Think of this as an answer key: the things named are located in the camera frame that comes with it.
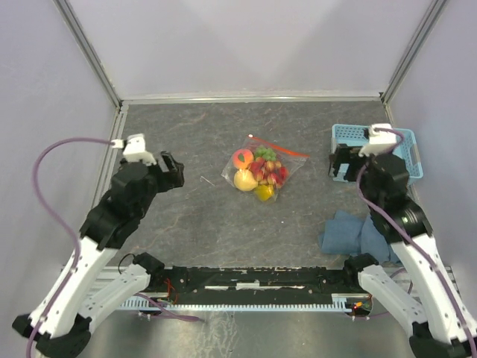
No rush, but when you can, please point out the yellow mango fruit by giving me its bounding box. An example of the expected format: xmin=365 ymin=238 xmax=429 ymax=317
xmin=233 ymin=169 xmax=258 ymax=192

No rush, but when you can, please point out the orange peach fruit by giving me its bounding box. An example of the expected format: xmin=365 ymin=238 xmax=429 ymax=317
xmin=232 ymin=148 xmax=254 ymax=169

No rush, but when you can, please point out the red cherry bunch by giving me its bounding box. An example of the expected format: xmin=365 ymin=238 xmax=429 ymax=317
xmin=248 ymin=158 xmax=290 ymax=189

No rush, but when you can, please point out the green grape bunch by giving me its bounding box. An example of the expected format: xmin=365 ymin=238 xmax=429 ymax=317
xmin=254 ymin=146 xmax=277 ymax=162

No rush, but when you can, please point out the yellow lemon fruit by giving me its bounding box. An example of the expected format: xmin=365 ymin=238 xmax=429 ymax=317
xmin=254 ymin=184 xmax=275 ymax=202

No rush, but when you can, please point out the clear zip bag orange zipper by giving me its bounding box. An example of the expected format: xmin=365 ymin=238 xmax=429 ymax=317
xmin=221 ymin=134 xmax=309 ymax=202

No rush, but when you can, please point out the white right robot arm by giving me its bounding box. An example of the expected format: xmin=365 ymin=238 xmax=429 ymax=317
xmin=329 ymin=144 xmax=476 ymax=357

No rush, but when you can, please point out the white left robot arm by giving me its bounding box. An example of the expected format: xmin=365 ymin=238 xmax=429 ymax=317
xmin=12 ymin=151 xmax=184 ymax=357

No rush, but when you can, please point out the light blue plastic basket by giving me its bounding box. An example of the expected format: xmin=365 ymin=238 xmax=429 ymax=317
xmin=331 ymin=124 xmax=423 ymax=186

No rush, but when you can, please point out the blue cloth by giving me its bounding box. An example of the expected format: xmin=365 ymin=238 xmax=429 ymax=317
xmin=318 ymin=210 xmax=400 ymax=264

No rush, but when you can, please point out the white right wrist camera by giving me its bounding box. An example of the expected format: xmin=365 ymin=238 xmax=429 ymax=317
xmin=358 ymin=123 xmax=398 ymax=157

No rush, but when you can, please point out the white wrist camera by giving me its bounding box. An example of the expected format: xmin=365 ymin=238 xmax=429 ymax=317
xmin=358 ymin=123 xmax=398 ymax=157
xmin=111 ymin=134 xmax=157 ymax=166

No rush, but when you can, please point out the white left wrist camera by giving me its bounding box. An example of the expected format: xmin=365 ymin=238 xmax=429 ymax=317
xmin=111 ymin=134 xmax=157 ymax=166

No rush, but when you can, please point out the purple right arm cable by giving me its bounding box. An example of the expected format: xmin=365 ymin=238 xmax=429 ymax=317
xmin=353 ymin=127 xmax=474 ymax=336

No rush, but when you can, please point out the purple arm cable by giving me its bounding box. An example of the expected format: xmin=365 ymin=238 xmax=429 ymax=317
xmin=353 ymin=127 xmax=474 ymax=336
xmin=25 ymin=136 xmax=206 ymax=358

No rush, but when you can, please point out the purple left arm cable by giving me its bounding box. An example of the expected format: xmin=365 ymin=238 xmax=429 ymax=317
xmin=25 ymin=136 xmax=206 ymax=358

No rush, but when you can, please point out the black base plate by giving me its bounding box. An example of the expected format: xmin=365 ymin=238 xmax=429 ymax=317
xmin=145 ymin=266 xmax=369 ymax=306

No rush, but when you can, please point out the light blue cable duct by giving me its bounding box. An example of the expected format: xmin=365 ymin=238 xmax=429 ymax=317
xmin=115 ymin=294 xmax=353 ymax=311

